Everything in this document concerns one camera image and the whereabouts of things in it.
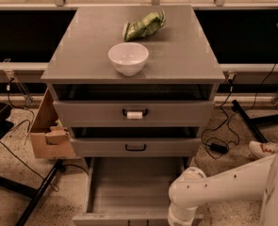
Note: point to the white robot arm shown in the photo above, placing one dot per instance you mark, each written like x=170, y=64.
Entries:
x=253, y=181

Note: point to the white ceramic bowl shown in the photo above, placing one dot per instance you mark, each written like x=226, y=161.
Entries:
x=128, y=58

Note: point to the grey middle drawer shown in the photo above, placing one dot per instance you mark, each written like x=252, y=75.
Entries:
x=135, y=147

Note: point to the grey top drawer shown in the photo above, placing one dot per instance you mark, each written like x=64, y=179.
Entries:
x=134, y=113

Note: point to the grey drawer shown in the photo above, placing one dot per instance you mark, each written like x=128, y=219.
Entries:
x=134, y=113
x=129, y=191
x=135, y=147

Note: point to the grey bottom drawer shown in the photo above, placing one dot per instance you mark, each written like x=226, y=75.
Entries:
x=129, y=191

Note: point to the black stand leg left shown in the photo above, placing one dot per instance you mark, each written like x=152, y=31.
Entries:
x=34, y=194

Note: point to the cardboard box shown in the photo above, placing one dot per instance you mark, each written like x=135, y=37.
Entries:
x=48, y=137

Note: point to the black power adapter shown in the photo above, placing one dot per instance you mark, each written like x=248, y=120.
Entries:
x=219, y=148

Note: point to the black stand leg right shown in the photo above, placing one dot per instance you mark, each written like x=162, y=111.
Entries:
x=255, y=123

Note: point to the grey drawer cabinet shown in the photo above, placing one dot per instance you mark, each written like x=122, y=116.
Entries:
x=181, y=67

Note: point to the green snack bag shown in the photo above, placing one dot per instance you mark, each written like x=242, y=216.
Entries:
x=145, y=27

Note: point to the white red sneaker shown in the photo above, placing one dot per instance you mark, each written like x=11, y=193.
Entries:
x=263, y=149

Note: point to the black stand leg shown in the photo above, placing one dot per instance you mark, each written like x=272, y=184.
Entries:
x=255, y=123
x=34, y=194

